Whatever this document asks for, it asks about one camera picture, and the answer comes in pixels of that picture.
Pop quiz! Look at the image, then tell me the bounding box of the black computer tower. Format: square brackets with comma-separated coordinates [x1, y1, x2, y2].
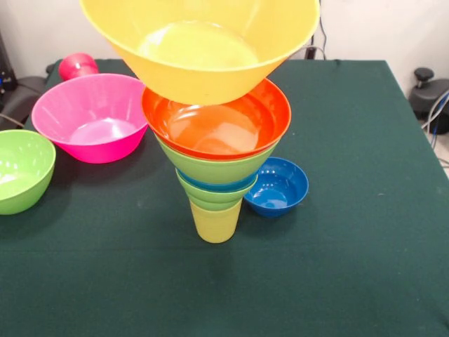
[0, 31, 18, 93]

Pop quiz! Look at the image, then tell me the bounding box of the large green plastic bowl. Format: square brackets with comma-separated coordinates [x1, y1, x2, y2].
[153, 133, 281, 185]
[0, 129, 57, 216]

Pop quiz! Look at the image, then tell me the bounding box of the large pink plastic bowl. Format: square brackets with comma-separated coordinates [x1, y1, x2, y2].
[31, 72, 150, 164]

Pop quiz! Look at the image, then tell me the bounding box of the red-orange plastic bowl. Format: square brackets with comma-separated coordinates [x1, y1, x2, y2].
[140, 77, 293, 161]

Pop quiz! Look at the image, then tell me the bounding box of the light blue plastic bowl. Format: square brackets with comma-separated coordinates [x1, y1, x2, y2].
[177, 168, 259, 193]

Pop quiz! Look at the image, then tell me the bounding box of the small green plastic bowl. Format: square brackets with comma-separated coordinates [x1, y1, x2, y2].
[175, 170, 259, 212]

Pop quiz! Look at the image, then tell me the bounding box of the dark blue plastic bowl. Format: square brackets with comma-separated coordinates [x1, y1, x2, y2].
[243, 157, 310, 218]

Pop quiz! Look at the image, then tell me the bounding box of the grey cable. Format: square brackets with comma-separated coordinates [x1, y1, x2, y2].
[0, 112, 25, 128]

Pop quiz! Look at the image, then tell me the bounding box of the red plastic cup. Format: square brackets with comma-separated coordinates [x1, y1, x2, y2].
[58, 52, 100, 82]

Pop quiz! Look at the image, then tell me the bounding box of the large orange plastic bowl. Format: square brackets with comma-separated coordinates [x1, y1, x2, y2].
[79, 0, 321, 106]

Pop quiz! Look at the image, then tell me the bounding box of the light blue cable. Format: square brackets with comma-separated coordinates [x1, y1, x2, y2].
[420, 89, 449, 150]

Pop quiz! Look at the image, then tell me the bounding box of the yellow plastic cup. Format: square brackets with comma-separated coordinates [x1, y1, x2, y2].
[189, 198, 243, 244]

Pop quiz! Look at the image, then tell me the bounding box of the dark green tablecloth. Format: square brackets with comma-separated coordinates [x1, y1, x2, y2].
[0, 58, 449, 337]

